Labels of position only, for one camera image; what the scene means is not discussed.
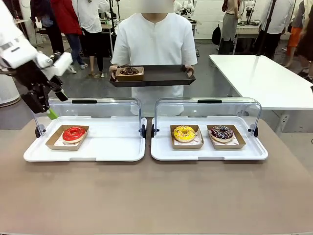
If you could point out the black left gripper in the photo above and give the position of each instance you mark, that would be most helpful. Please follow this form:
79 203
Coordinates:
36 80

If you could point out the dark chocolate donut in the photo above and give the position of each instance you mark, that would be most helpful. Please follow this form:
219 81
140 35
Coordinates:
128 71

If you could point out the dark brown serving tray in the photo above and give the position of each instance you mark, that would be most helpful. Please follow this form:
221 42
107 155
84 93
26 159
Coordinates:
161 76

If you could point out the chocolate rainbow sprinkled donut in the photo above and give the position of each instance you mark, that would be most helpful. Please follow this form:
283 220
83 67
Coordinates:
216 135

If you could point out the white printed paper liner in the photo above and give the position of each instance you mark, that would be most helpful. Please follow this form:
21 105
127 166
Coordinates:
198 139
236 140
61 144

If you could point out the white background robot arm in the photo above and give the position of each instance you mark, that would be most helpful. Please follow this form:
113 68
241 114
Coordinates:
188 6

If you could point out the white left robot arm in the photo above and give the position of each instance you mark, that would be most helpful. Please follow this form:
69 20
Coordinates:
12 49

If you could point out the red glazed donut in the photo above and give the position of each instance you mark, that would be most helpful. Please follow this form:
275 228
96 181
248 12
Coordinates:
67 137

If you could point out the brown cardboard donut box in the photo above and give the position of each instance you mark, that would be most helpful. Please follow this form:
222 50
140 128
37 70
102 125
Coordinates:
188 146
52 144

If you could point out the person in white shirt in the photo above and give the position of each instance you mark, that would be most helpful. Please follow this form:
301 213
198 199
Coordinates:
154 41

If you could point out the yellow sprinkled donut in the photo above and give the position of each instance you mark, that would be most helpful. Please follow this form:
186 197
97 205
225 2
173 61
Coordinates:
178 135

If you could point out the person's right hand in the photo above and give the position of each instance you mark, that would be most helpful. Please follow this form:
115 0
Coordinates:
113 72

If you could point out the person's left hand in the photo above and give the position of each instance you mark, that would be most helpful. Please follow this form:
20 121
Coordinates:
190 71

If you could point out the clear hinged display lid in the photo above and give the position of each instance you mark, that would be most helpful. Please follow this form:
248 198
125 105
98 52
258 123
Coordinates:
97 107
207 107

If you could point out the bystander in dark clothes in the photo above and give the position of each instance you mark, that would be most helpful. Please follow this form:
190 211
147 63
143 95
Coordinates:
55 39

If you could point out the white display tray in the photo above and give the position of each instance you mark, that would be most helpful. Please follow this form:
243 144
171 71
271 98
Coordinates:
110 149
210 154

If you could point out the bystander in red jacket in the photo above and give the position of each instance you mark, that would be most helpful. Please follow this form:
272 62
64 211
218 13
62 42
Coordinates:
66 17

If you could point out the bystander white shirt black trousers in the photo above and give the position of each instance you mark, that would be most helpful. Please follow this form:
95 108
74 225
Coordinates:
90 14

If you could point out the black backpack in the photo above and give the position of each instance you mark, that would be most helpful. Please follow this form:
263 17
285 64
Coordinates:
216 35

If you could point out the bystander in grey skirt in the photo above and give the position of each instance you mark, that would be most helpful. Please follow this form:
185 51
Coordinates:
230 24

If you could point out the white side table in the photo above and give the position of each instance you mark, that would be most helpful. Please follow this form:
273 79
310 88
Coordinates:
256 78

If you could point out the black tripod pole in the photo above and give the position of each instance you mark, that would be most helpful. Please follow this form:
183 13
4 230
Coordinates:
267 24

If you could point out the bystander white shirt dark trousers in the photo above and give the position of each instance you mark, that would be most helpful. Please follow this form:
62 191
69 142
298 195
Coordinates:
278 17

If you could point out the bystander in orange trousers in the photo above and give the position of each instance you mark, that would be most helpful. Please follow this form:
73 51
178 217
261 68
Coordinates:
296 36

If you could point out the bystander in brown clothes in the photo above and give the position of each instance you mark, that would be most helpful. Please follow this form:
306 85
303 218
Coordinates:
308 36

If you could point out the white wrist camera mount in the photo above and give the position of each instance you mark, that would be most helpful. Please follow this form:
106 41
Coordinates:
62 64

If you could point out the white round pedestal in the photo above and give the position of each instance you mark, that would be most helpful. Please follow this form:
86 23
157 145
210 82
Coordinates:
8 90

